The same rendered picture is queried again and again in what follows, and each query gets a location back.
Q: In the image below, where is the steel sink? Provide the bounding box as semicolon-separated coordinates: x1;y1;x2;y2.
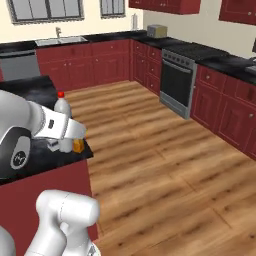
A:
34;35;89;47

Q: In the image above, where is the red wall cupboard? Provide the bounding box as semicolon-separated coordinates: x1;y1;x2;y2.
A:
218;0;256;26
128;0;202;16

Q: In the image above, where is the red base cupboard run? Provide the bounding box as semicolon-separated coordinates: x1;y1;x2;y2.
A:
35;38;132;92

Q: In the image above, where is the small grey-framed window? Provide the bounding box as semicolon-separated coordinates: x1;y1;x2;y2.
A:
99;0;127;19

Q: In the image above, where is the white paper towel roll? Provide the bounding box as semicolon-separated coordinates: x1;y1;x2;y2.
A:
131;13;139;32

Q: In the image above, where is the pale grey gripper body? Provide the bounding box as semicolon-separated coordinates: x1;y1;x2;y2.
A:
64;118;89;141

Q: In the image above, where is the large grey-framed window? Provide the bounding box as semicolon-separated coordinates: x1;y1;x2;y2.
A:
6;0;85;25

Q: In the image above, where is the red cupboard run beside oven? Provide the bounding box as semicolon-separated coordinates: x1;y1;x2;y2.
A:
189;64;256;161

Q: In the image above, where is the clear water bottle red cap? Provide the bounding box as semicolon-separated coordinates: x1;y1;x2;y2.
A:
53;91;74;154

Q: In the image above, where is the small white milk carton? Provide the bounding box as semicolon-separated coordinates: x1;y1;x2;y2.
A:
47;139;61;151

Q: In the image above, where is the silver toaster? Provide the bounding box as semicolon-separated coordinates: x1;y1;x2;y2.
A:
146;23;169;39

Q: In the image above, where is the grey dishwasher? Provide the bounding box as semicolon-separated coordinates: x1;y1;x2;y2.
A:
0;49;42;82

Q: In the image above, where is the orange boxed drink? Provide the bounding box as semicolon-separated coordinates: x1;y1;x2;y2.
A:
72;134;89;154

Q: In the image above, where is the steel oven with hob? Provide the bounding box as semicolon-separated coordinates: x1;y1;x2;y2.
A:
158;42;232;121

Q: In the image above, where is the red island cabinet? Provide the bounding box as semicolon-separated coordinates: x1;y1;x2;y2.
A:
0;159;100;256

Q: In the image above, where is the red corner cupboard run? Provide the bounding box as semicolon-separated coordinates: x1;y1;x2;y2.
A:
130;39;164;97

